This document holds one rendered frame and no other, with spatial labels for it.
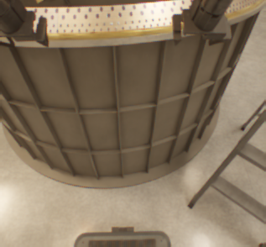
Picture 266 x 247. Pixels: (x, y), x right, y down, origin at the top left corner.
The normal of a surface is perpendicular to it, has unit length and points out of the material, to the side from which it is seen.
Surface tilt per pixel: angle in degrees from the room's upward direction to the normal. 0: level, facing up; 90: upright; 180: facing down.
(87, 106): 90
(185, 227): 0
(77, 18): 43
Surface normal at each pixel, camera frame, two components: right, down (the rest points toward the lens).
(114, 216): 0.00, -0.66
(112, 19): 0.11, 0.02
